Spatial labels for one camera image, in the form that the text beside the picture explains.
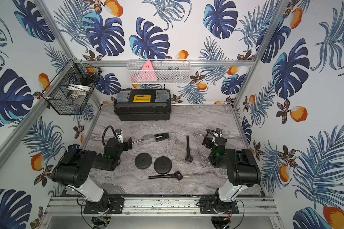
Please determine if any black stand pole with clip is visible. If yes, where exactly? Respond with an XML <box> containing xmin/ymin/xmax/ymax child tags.
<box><xmin>185</xmin><ymin>135</ymin><xmax>194</xmax><ymax>163</ymax></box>

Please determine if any black round stand base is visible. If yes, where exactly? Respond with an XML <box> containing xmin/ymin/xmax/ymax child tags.
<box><xmin>134</xmin><ymin>153</ymin><xmax>153</xmax><ymax>170</ymax></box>

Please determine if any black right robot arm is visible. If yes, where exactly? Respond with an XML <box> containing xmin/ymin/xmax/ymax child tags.
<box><xmin>197</xmin><ymin>129</ymin><xmax>261</xmax><ymax>215</ymax></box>

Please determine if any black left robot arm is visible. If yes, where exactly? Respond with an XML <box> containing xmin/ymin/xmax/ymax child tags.
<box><xmin>51</xmin><ymin>126</ymin><xmax>132</xmax><ymax>214</ymax></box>

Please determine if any black plastic toolbox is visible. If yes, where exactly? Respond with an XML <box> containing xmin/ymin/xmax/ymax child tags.
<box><xmin>113</xmin><ymin>89</ymin><xmax>172</xmax><ymax>121</ymax></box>

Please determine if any pink triangular object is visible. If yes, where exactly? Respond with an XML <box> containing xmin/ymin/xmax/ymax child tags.
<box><xmin>131</xmin><ymin>60</ymin><xmax>158</xmax><ymax>84</ymax></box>

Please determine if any black wire basket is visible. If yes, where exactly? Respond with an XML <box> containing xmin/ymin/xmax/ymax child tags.
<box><xmin>40</xmin><ymin>59</ymin><xmax>102</xmax><ymax>115</ymax></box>

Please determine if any aluminium front rail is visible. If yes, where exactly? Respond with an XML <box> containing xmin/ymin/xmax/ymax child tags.
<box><xmin>44</xmin><ymin>197</ymin><xmax>279</xmax><ymax>217</ymax></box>

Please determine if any white mesh wall basket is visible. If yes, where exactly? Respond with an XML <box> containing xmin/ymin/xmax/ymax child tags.
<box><xmin>127</xmin><ymin>59</ymin><xmax>191</xmax><ymax>84</ymax></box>

